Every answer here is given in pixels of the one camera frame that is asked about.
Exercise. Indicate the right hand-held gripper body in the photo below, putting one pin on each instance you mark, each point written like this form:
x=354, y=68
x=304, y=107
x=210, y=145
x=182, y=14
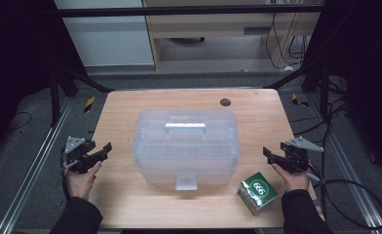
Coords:
x=297, y=159

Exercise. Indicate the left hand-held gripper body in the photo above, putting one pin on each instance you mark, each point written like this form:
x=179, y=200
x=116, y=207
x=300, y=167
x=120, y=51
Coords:
x=77, y=156

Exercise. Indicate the green and white carton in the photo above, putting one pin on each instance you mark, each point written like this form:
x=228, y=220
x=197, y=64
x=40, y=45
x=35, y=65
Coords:
x=257, y=195

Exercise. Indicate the clear plastic storage box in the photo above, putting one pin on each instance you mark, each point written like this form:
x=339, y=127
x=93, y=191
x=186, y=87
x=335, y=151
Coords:
x=185, y=152

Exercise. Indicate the person's right hand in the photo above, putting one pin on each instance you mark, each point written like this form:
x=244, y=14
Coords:
x=294, y=182

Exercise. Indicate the person's left hand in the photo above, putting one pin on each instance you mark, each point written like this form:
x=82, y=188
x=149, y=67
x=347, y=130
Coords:
x=80, y=183

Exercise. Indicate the yellow and black tape marker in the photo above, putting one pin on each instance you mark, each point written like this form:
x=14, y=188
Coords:
x=297, y=100
x=89, y=104

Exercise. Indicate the black metal stand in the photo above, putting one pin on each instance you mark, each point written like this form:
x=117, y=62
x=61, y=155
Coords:
x=324, y=94
x=54, y=97

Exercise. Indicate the black curtain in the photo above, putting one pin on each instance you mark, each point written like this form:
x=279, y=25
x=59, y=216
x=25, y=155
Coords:
x=13, y=65
x=367, y=81

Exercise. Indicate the white cabinet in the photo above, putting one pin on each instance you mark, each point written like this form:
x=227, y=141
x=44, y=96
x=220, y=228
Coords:
x=114, y=42

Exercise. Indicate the light wooden desk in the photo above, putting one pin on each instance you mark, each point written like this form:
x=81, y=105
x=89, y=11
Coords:
x=211, y=24

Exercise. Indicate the aluminium floor rail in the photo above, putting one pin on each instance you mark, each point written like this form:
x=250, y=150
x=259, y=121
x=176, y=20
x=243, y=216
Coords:
x=33, y=169
x=351, y=175

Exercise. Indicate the black horizontal frame bar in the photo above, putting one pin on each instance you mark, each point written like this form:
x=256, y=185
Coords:
x=179, y=11

